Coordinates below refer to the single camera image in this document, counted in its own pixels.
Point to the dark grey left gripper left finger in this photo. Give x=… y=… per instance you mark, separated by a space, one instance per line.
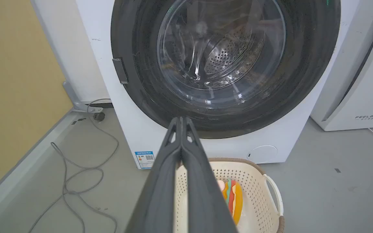
x=160 y=181

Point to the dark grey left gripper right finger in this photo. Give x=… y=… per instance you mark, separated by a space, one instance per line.
x=202 y=184

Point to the white front-load washing machine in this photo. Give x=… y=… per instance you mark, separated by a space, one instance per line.
x=134 y=129

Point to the round black glass washer door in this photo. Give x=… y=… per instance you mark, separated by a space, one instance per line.
x=303 y=64

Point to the colourful striped plush toy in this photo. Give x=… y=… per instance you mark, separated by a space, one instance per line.
x=235 y=200

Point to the cream perforated laundry basket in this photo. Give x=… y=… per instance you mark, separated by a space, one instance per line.
x=257 y=194

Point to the small black plug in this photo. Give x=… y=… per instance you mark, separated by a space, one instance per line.
x=99 y=116

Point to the white Feelbird appliance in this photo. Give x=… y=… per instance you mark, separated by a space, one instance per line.
x=361 y=81

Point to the grey metal floor bracket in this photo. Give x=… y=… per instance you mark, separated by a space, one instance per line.
x=76 y=102

